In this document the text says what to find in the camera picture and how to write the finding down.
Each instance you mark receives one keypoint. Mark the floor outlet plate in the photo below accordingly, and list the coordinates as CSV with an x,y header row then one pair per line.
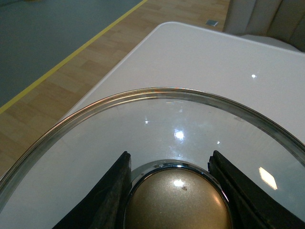
x,y
212,23

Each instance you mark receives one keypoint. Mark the glass pot lid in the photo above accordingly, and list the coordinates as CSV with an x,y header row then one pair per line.
x,y
171,135

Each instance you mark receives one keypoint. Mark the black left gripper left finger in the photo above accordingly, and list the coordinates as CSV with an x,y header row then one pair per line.
x,y
103,206

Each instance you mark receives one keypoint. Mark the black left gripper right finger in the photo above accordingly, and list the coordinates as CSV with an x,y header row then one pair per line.
x,y
250,206

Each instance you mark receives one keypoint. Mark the left beige chair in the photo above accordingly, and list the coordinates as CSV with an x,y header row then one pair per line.
x,y
279,23

